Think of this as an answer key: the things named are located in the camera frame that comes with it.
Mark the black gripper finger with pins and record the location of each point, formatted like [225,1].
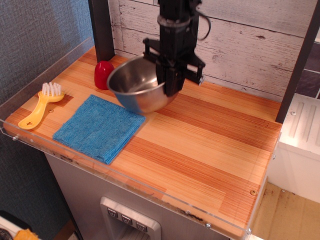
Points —
[174,80]
[160,73]

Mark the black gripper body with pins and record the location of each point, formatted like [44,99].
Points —
[176,49]

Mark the steel bowl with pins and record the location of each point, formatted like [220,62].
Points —
[135,85]

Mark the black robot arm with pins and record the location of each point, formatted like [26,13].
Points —
[178,10]

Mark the blue cloth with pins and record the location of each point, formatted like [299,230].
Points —
[99,129]

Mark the yellow scrub brush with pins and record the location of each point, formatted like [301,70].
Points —
[50,93]

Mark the grey toy fridge cabinet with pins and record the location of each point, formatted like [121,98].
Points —
[83,191]

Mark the white toy sink unit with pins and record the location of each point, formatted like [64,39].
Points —
[295,164]

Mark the silver dispenser panel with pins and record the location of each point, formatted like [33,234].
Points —
[124,223]

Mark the clear acrylic table guard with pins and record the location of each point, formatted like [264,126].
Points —
[206,153]

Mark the yellow object bottom left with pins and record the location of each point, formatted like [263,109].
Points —
[25,234]

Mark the dark left frame post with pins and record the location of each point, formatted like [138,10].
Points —
[102,29]

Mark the dark frame post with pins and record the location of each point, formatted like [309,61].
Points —
[300,64]
[102,29]

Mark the dark right frame post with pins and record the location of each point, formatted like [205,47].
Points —
[300,64]

